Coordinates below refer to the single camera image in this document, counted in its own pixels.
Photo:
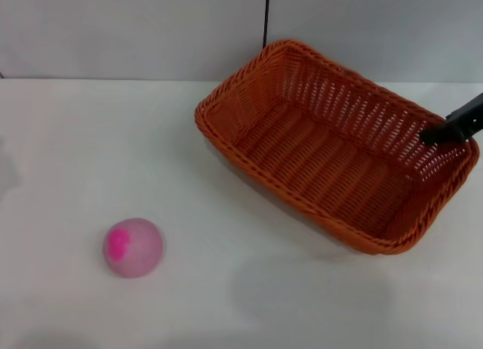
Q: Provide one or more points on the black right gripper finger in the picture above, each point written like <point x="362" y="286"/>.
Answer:
<point x="458" y="126"/>

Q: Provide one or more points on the orange woven plastic basket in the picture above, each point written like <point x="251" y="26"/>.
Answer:
<point x="320" y="164"/>

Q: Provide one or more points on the pink translucent ball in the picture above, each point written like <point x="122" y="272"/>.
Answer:
<point x="136" y="251"/>

